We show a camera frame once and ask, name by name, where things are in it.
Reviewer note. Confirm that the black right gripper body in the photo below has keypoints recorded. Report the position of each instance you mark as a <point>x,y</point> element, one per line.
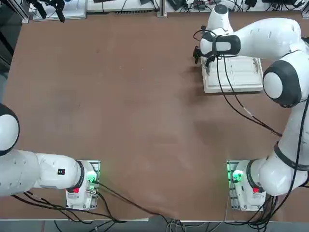
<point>197,54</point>

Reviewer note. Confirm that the white folding storage box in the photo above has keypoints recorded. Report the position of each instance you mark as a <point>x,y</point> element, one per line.
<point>246,75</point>

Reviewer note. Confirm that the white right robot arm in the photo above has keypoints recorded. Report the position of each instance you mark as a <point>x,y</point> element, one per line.
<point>265,31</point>

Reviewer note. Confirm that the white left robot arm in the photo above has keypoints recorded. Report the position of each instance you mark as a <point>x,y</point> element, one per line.
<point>24,169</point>

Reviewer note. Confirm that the large black power adapter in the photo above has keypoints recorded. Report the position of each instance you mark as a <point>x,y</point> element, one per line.
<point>177,4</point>

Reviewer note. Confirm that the small black power adapter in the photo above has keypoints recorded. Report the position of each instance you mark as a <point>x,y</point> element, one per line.
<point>251,2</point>

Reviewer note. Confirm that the long white power strip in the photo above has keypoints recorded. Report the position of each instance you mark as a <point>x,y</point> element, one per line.
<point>108,7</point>

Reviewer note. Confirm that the white flat tray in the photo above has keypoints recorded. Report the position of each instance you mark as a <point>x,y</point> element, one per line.
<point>74,9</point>

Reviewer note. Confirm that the black tripod stand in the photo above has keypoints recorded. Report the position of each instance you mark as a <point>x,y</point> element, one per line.
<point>60,14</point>

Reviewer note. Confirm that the aluminium profile post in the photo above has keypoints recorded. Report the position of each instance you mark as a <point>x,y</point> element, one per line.
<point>23,12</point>
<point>162,9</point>

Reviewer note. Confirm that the white corner bracket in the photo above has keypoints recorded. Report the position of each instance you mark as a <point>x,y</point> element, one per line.
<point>305,14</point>

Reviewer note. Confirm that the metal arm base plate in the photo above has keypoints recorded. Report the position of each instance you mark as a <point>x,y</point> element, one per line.
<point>229,193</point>
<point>98,164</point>

